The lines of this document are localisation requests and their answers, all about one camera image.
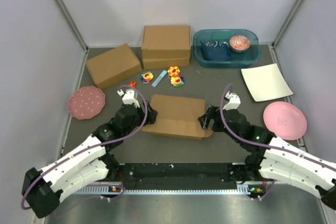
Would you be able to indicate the pink dotted plate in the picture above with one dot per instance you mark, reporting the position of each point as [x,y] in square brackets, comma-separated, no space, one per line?
[86,103]

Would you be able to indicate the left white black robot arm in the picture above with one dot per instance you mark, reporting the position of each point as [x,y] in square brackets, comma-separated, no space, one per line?
[44,189]

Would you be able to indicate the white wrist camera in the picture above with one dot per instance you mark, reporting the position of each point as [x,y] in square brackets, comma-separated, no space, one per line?
[129,97]
[232,101]

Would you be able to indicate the bottom stacked cardboard box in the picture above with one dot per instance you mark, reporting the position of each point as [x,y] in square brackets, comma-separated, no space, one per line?
[165,63]

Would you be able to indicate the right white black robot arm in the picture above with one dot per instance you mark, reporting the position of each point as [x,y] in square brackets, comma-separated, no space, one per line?
[272,157]

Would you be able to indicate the brown cardboard box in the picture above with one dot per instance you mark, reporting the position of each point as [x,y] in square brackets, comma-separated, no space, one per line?
[178,117]

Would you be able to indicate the teal plastic bin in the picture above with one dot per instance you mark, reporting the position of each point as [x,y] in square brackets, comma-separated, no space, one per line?
[239,59]

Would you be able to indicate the white square plate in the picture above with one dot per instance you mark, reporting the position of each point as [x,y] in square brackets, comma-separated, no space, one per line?
[266,83]

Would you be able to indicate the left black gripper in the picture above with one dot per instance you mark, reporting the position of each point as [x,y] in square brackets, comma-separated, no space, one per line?
[150,117]

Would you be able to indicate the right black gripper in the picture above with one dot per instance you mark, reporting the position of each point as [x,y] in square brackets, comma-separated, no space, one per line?
[212,113]

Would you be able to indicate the red glitter leaf charm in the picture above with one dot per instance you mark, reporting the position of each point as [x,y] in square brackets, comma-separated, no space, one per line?
[133,84]

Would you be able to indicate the red white patterned bowl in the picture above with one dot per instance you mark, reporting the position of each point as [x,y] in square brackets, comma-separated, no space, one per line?
[239,43]

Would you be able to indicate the small folded cardboard box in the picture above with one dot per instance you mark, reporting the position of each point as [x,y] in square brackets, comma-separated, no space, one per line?
[113,66]

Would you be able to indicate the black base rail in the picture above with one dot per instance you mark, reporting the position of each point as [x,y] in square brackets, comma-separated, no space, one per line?
[182,176]

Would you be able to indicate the top stacked cardboard box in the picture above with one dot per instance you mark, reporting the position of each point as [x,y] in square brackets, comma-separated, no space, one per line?
[166,42]

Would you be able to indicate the orange yellow flower plush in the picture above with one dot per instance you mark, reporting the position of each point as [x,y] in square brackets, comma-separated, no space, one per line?
[173,71]

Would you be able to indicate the dark blue patterned bowl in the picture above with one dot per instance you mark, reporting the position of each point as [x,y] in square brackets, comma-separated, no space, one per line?
[216,50]

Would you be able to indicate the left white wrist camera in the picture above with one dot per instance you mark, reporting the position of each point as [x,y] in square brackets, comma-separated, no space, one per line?
[129,97]

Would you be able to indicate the rainbow flower plush green petals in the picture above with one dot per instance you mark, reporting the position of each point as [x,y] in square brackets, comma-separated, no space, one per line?
[177,81]

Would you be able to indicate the blue highlighter pen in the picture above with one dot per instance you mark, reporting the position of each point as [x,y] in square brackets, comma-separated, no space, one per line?
[159,78]

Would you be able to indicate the stacked cardboard box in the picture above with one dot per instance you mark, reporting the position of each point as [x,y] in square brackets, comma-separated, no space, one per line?
[166,42]
[165,63]

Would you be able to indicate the plain pink plate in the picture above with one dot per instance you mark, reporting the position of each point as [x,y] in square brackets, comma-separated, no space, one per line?
[285,120]

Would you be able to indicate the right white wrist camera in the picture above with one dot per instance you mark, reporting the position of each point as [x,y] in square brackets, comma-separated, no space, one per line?
[232,101]

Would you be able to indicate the rainbow flower plush dark petals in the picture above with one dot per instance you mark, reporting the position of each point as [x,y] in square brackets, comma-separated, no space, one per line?
[146,77]

